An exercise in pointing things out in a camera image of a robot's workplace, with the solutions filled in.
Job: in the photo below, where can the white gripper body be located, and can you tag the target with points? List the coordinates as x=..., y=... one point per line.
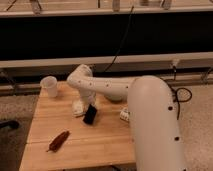
x=87, y=98

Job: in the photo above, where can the black chair base leg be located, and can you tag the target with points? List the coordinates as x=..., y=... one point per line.
x=12, y=124

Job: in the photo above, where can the white sponge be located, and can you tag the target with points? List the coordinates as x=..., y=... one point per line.
x=78, y=108

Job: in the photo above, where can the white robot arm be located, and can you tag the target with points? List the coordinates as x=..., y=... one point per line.
x=153, y=119

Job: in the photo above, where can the black eraser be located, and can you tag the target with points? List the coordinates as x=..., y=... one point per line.
x=90, y=115

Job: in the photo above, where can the white tube bottle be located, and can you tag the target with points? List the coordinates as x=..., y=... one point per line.
x=124, y=114

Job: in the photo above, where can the clear plastic cup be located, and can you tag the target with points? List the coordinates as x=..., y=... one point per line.
x=49, y=84

